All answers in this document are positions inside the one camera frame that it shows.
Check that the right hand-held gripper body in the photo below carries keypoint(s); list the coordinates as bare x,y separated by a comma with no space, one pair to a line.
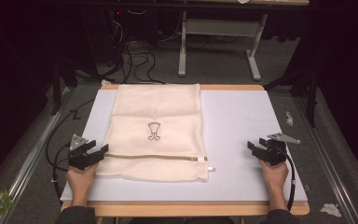
273,152

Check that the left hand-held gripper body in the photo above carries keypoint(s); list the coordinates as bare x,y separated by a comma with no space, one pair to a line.
80,157

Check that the cream mesh laundry bag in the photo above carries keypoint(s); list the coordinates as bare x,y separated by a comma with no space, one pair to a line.
155,105

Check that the person's left hand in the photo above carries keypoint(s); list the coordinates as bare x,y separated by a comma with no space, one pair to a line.
80,180

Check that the person's right hand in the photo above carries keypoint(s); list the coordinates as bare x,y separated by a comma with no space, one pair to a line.
273,177

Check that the white board sheet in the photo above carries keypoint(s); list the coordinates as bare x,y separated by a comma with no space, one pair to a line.
239,118

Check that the white plastic scrap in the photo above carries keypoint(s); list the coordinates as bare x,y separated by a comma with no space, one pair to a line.
289,118

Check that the small white cloth scrap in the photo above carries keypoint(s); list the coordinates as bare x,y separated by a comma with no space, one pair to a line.
105,82

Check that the black metal stand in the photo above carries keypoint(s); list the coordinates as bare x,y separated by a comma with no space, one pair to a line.
56,87
312,93

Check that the crumpled white paper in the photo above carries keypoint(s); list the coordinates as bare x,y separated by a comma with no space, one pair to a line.
331,210

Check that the wooden table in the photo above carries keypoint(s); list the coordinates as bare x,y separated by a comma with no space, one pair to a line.
183,210

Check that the black equipment box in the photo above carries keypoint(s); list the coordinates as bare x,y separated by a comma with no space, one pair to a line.
102,37

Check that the metal floor rail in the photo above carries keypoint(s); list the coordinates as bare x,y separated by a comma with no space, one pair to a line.
34,152
326,161

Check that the white metal table frame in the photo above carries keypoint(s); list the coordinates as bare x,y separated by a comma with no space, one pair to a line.
220,27

